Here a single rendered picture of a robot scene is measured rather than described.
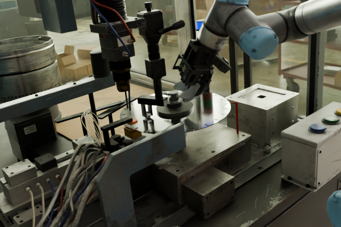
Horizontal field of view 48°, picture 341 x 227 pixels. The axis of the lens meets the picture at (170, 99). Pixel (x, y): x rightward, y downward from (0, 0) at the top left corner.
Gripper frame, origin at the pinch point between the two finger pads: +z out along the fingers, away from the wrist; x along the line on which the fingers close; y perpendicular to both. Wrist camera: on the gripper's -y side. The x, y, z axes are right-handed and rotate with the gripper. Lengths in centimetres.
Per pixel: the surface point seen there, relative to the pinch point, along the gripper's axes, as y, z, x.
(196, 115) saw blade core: 0.4, 0.8, 6.3
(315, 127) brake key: -22.0, -11.0, 26.5
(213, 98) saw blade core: -11.6, 1.9, -0.4
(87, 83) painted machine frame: 21.2, 10.0, -20.2
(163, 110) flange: 6.0, 5.1, -1.0
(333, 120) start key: -28.6, -12.6, 26.7
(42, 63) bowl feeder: 20, 32, -57
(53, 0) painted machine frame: 33.9, -14.4, -26.1
